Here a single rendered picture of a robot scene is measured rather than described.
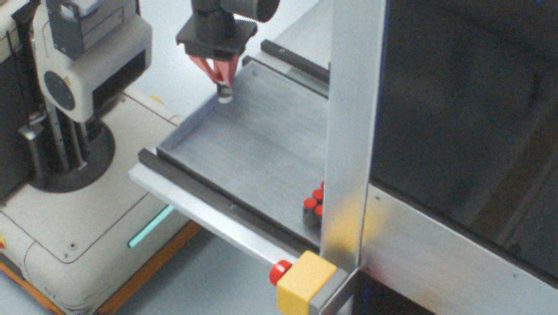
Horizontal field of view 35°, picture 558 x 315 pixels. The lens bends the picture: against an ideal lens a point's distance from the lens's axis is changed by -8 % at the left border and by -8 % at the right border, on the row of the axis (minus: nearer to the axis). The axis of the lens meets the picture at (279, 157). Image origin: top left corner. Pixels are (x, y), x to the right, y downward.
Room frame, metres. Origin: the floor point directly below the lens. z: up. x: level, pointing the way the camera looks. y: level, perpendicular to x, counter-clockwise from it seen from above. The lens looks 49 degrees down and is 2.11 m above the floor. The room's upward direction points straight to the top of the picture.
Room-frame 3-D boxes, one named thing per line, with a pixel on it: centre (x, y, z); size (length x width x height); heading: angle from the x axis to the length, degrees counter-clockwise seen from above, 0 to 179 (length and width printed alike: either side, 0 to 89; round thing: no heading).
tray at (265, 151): (1.05, -0.01, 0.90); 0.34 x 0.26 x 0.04; 53
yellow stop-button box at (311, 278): (0.72, -0.04, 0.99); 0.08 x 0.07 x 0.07; 53
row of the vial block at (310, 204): (0.99, -0.10, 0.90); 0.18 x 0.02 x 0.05; 143
